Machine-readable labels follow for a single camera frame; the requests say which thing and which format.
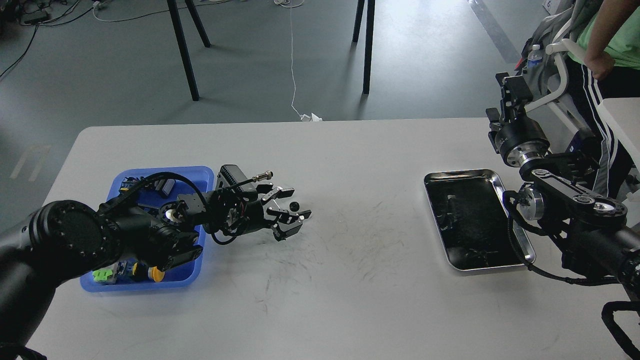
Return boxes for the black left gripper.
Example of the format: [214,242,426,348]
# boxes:
[220,185,313,242]

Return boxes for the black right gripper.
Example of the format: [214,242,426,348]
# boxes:
[485,72,550,167]

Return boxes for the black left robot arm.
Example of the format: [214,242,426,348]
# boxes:
[1,164,312,360]

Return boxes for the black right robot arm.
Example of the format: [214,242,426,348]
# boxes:
[486,72,640,360]

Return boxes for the plastic water bottle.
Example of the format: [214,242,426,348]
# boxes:
[526,44,544,71]

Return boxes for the grey backpack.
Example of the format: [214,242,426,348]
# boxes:
[515,0,602,101]

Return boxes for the person in green shirt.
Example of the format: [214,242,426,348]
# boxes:
[566,0,640,198]

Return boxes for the silver metal tray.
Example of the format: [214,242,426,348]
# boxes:
[423,169,537,275]

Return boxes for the white side table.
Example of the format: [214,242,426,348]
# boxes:
[597,96,640,167]

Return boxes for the blue plastic tray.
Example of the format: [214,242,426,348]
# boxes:
[78,166,217,293]

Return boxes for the yellow mushroom push button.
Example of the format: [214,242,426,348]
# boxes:
[130,262,165,283]

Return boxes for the black tripod legs right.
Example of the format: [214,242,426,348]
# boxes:
[351,0,377,95]

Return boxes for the black tripod legs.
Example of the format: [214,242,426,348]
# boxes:
[351,0,377,95]
[166,0,212,101]

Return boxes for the black tripod legs left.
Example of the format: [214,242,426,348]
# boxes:
[166,0,212,101]

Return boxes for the green square push button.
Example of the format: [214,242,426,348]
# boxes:
[91,268,123,286]

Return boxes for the white chair frame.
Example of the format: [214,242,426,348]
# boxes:
[525,38,587,152]

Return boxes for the black white rectangular switch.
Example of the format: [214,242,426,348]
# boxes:
[153,178,176,198]

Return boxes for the white cable on floor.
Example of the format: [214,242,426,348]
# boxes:
[272,0,323,122]

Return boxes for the black cables on floor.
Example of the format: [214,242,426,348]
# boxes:
[0,0,101,78]

